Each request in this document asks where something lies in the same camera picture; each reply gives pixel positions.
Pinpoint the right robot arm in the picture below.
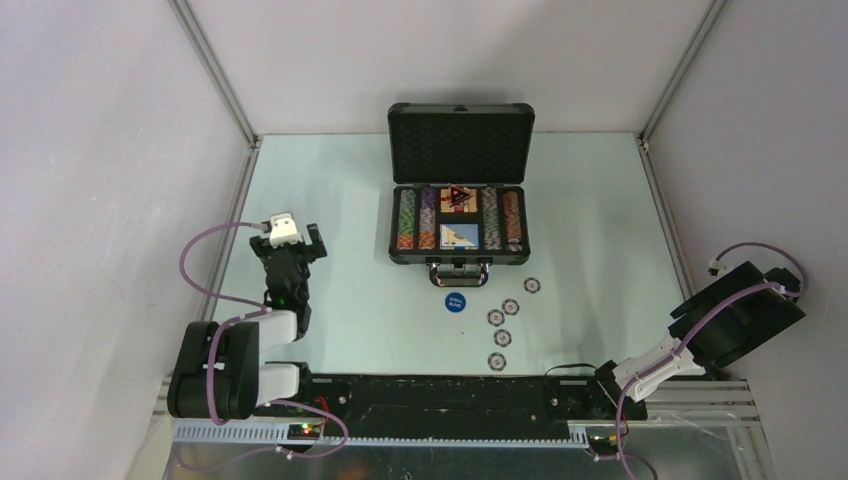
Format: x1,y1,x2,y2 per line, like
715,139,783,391
581,261,805,418

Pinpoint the blue small blind button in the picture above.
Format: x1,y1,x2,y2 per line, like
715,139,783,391
444,292,467,313

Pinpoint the brown chip row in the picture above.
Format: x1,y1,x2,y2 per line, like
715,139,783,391
502,191,523,252

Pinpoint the left aluminium frame post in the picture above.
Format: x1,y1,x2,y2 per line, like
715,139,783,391
167,0,259,148

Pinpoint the black poker case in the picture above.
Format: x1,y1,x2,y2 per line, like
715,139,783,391
387,102,536,288

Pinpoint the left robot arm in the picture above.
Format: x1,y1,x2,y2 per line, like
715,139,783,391
167,217,327,425

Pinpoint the green chip row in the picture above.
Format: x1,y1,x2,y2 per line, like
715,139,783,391
396,189,416,250

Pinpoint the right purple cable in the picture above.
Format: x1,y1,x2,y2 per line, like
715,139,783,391
614,242,810,480

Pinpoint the blue orange chip row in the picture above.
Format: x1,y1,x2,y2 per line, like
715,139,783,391
482,187,502,251

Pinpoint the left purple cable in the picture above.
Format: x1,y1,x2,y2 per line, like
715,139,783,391
180,221,350,461

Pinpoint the red triangular dealer button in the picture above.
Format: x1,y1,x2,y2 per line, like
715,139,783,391
446,186,471,207

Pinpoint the purple cable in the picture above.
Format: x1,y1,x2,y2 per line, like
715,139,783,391
614,242,810,480
180,221,350,461

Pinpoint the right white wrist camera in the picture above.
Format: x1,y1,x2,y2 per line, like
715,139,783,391
707,259,728,277

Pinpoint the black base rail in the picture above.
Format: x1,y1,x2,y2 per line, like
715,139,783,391
274,374,616,441

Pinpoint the right aluminium frame post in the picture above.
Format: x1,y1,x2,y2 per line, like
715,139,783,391
638,0,732,152

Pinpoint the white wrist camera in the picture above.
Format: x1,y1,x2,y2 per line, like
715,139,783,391
707,259,728,277
268,212,304,248

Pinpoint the blue card deck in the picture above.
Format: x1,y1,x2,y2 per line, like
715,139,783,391
439,223,480,250

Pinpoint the purple blue chip row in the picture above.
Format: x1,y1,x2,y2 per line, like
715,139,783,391
418,187,436,250

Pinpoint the grey cable duct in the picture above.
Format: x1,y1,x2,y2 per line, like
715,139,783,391
173,423,591,449

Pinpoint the red card deck box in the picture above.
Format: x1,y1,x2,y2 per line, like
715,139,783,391
439,186,478,214

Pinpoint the grey poker chip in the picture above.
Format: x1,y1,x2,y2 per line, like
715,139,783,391
501,299,520,316
493,329,512,348
486,309,505,327
487,352,507,372
523,277,541,294

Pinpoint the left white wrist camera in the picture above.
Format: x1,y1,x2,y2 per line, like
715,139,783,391
268,212,304,248

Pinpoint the aluminium frame post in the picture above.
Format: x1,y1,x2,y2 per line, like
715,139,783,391
638,0,732,152
167,0,259,148

